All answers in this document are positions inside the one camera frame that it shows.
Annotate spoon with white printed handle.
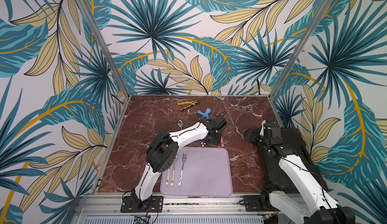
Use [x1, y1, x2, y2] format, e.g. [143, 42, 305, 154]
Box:
[170, 154, 178, 186]

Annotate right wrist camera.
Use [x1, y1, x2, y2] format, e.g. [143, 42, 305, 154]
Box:
[261, 120, 281, 139]

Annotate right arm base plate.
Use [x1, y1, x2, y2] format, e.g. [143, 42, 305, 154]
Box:
[239, 195, 272, 212]

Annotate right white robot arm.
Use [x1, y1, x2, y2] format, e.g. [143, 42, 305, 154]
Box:
[240, 121, 356, 224]

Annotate black tool case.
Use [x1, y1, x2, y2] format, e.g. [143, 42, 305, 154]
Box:
[260, 128, 328, 194]

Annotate fork with white printed handle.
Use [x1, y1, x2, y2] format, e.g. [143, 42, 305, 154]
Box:
[165, 169, 170, 185]

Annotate aluminium frame post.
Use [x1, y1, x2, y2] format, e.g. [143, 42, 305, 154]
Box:
[268, 0, 333, 102]
[75, 0, 131, 100]

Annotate aluminium frame post right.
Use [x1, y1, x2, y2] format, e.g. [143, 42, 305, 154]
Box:
[268, 0, 333, 102]

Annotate aluminium front rail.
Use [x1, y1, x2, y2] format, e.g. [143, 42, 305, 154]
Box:
[70, 193, 292, 224]

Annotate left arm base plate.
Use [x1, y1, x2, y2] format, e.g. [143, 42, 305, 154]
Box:
[120, 195, 164, 213]

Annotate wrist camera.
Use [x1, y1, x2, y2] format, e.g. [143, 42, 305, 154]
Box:
[261, 120, 281, 139]
[214, 115, 227, 131]

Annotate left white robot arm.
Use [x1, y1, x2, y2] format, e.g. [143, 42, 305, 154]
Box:
[131, 115, 227, 202]

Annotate blue hose nozzle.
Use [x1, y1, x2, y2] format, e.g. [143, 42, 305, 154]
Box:
[198, 108, 212, 119]

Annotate lilac placemat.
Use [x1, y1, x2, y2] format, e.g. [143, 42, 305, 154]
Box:
[160, 147, 233, 197]

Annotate yellow black pliers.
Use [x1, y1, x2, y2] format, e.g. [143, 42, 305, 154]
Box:
[177, 100, 201, 111]

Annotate aluminium frame post left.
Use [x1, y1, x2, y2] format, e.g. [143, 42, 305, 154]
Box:
[75, 0, 131, 100]

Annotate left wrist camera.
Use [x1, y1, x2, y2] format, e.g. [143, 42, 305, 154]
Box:
[214, 115, 227, 131]

